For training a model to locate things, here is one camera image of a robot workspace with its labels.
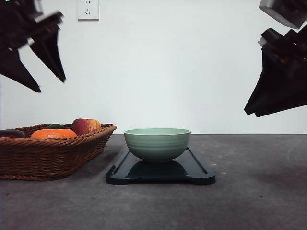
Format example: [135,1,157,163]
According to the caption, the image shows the dark rectangular tray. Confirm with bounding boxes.
[106,147,216,185]

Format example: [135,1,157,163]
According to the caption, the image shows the orange tangerine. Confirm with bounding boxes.
[30,128,77,138]

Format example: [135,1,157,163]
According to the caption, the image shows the dark green avocado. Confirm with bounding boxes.
[46,124,67,129]

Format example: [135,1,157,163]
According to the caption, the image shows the white wall socket left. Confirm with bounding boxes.
[76,0,100,23]

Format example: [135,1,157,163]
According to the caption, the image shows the green ceramic bowl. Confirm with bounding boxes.
[124,128,191,161]

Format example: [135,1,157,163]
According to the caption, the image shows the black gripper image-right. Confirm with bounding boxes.
[244,19,307,117]

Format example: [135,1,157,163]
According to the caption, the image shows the red yellow apple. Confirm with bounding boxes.
[71,118,102,135]

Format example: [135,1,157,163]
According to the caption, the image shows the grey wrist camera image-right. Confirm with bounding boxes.
[258,0,307,29]

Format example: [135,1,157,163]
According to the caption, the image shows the dark purple fruit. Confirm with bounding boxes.
[0,129,25,138]

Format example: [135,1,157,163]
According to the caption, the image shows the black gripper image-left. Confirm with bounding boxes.
[0,0,66,93]

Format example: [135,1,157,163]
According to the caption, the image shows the brown wicker basket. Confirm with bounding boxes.
[0,124,117,181]

